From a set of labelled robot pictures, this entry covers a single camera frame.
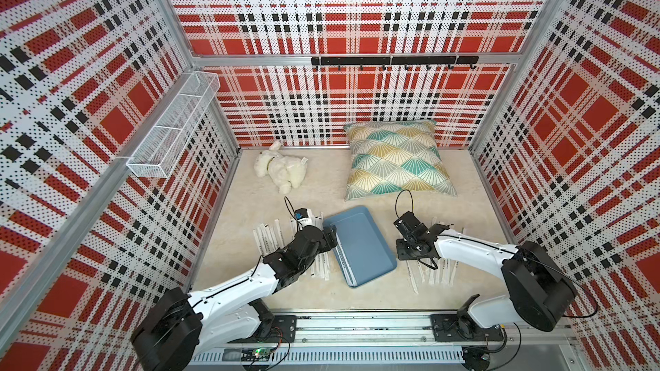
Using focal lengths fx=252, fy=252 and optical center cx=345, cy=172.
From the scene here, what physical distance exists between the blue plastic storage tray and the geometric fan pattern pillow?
0.09 m

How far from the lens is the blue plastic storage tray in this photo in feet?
2.80

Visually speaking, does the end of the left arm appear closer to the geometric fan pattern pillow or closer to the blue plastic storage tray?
the blue plastic storage tray

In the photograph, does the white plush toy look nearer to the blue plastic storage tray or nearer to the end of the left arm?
the blue plastic storage tray

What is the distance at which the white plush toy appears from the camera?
103 centimetres

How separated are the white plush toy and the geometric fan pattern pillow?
0.23 metres

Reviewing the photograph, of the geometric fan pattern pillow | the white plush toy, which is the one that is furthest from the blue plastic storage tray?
the white plush toy

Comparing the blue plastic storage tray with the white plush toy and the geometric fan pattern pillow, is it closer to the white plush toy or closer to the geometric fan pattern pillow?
the geometric fan pattern pillow

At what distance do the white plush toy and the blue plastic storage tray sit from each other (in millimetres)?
208

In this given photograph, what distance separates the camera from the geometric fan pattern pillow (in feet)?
3.11

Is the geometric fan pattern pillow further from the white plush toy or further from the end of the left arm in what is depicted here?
the end of the left arm

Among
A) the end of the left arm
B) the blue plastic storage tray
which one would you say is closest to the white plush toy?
the blue plastic storage tray
